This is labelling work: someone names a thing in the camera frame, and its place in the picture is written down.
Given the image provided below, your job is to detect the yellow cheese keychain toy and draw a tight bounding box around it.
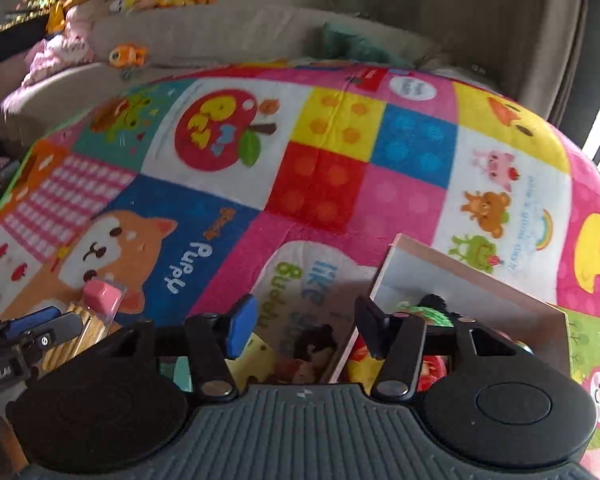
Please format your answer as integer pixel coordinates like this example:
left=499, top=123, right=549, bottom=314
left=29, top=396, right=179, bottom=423
left=225, top=333, right=277, bottom=392

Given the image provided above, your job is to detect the yellow pencils pack pink eraser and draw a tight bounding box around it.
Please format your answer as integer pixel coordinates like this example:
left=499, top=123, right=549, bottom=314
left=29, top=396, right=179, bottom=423
left=42, top=278, right=126, bottom=373

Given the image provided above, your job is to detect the colourful patchwork play mat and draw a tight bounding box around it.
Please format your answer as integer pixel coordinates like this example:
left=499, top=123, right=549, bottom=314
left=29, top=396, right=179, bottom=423
left=0, top=63, right=600, bottom=477

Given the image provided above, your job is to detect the pink plush clothing pile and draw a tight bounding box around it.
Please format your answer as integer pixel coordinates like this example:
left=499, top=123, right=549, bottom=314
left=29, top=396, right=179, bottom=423
left=0, top=35, right=95, bottom=117

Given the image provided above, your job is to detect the orange fish plush toy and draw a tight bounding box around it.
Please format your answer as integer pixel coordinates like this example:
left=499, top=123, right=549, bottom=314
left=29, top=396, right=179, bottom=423
left=108, top=44, right=147, bottom=68

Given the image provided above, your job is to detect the teal green cloth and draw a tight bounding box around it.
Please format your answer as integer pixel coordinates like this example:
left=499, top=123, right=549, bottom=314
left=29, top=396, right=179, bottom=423
left=318, top=23, right=415, bottom=68

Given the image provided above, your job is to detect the beige sofa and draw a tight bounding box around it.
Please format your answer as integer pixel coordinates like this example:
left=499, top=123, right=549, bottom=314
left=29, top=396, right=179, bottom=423
left=0, top=1, right=447, bottom=162

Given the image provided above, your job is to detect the row of orange plush toys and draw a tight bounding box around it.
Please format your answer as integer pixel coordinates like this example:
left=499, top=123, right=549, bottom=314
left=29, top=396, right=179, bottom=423
left=107, top=0, right=218, bottom=14

